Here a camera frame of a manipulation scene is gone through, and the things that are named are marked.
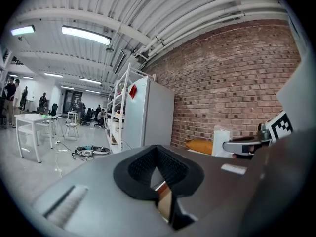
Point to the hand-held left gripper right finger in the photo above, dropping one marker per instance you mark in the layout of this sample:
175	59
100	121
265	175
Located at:
190	176

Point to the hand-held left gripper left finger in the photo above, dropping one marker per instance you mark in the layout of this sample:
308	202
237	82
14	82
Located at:
123	179

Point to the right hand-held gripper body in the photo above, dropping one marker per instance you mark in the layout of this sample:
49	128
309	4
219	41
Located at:
234	147

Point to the small white packet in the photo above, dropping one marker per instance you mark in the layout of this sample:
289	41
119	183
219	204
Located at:
222	139

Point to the white drawer with brown inside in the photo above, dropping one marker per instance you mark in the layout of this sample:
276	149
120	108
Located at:
165	201

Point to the orange cushion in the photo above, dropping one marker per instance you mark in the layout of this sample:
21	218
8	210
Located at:
201	146

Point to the white metal shelf rack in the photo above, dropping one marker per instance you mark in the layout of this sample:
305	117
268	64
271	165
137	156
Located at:
116	117

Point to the grey refrigerator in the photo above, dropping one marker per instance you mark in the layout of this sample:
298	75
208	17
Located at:
148	112

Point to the black office chair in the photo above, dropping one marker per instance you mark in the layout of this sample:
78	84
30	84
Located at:
53	108
86	117

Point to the person's grey shirt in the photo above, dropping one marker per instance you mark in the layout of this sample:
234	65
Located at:
298	95

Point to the red paper sheet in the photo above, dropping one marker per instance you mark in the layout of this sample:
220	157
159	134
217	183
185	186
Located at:
133	91

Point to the round white side table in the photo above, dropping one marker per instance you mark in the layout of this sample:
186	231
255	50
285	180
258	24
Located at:
58	118

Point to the long ceiling light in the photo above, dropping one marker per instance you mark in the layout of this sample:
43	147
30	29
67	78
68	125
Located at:
22	30
53	75
86	35
90	81

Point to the white square table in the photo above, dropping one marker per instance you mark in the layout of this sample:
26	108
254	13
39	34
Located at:
29	118

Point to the bundle of white ceiling pipes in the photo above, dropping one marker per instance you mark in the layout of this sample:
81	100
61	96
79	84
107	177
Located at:
209	13

